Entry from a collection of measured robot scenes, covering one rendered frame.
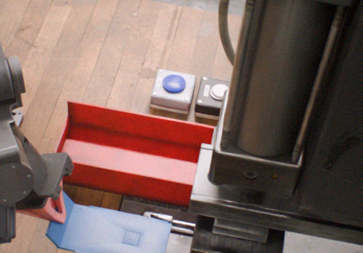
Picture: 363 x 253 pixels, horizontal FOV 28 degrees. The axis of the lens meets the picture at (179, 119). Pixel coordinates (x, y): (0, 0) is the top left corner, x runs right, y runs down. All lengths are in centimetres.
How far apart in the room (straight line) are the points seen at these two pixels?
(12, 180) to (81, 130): 42
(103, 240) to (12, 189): 22
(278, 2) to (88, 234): 51
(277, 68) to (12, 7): 88
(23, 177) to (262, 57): 31
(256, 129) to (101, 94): 61
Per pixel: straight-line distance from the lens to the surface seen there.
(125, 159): 117
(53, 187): 89
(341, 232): 81
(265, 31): 61
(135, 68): 131
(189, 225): 100
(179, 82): 124
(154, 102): 123
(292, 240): 112
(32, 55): 134
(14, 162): 79
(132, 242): 98
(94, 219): 100
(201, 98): 123
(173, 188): 109
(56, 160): 92
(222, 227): 81
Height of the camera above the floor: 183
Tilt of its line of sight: 49 degrees down
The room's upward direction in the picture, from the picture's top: 6 degrees clockwise
